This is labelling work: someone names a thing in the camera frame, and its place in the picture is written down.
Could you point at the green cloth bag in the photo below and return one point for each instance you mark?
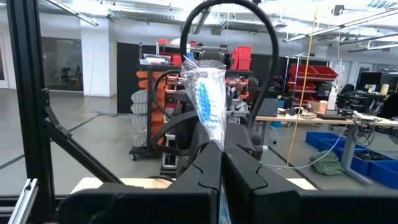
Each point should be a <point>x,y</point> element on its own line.
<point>326,163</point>

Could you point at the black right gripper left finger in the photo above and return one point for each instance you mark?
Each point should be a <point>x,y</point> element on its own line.
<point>140,205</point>

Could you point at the black cart with orange bins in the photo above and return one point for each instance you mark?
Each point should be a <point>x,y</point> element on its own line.
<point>157,116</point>

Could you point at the black computer monitor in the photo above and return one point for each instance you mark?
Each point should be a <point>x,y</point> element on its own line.
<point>369,81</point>

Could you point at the blue floor bin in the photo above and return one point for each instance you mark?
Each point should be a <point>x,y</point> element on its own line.
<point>382,171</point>
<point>323,138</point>

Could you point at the red stacked storage bins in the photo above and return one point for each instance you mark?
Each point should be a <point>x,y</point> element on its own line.
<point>242,57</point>

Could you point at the blue toothbrush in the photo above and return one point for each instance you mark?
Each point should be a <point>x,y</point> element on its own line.
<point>205,99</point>

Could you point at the white plastic bottle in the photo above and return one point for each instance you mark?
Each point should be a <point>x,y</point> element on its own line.
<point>332,98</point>

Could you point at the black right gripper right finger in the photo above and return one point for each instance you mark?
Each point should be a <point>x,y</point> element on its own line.
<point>280,205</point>

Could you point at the shelf with red bins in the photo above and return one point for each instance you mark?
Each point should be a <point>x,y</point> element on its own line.
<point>311,73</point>

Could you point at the wooden workshop desk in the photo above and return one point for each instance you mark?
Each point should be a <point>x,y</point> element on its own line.
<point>273,118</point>

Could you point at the black aluminium table frame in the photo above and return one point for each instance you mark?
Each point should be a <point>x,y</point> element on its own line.
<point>28,93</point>

